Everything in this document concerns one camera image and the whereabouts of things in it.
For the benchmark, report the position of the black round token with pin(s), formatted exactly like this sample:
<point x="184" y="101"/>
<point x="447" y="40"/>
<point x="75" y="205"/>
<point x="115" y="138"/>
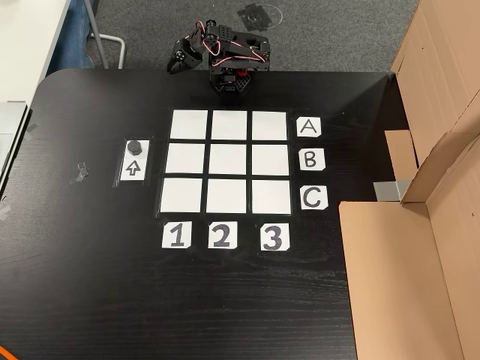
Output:
<point x="134" y="147"/>

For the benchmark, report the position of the white nine-square grid sheet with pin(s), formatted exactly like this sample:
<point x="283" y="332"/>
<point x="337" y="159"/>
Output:
<point x="227" y="161"/>

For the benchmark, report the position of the dark floor tape patch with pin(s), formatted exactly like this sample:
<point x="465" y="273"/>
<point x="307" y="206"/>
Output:
<point x="257" y="17"/>

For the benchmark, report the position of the person's leg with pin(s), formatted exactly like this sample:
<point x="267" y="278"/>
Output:
<point x="80" y="30"/>

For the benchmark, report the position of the white arrow paper sheet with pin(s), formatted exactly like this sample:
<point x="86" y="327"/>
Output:
<point x="133" y="168"/>

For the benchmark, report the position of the paper sheet letter A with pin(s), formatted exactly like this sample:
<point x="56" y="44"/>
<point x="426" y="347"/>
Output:
<point x="308" y="127"/>

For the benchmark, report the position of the clear tape piece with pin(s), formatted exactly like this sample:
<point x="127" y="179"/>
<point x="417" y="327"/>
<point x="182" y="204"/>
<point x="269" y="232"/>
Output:
<point x="32" y="131"/>
<point x="4" y="212"/>
<point x="79" y="173"/>

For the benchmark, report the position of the white table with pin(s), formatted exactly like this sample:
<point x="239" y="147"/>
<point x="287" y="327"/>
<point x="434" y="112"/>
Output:
<point x="26" y="41"/>

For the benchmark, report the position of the paper sheet letter B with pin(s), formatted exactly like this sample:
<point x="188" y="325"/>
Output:
<point x="311" y="159"/>

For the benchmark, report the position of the paper sheet number 1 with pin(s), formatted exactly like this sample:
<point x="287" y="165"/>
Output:
<point x="176" y="234"/>

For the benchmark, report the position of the paper sheet number 2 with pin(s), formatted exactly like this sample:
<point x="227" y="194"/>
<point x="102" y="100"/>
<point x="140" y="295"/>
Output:
<point x="222" y="234"/>

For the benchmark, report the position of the paper sheet letter C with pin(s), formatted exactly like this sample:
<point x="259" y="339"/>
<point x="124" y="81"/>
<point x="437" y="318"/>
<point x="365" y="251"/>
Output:
<point x="313" y="198"/>

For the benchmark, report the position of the grey laptop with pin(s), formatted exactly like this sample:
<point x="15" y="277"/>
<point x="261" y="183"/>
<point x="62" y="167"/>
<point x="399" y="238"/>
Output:
<point x="11" y="138"/>

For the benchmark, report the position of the paper sheet number 3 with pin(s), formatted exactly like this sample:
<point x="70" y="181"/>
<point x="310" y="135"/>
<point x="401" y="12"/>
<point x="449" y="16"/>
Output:
<point x="274" y="237"/>

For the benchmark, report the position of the small brown cardboard piece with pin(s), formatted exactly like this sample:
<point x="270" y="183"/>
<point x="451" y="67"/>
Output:
<point x="401" y="153"/>

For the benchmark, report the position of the large brown cardboard sheet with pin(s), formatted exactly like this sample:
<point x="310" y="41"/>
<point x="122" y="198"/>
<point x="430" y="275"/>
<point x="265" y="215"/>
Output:
<point x="438" y="75"/>
<point x="397" y="285"/>

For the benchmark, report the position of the grey metal tube frame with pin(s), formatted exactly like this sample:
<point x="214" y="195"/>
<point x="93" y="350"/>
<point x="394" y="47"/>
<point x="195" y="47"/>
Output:
<point x="112" y="39"/>

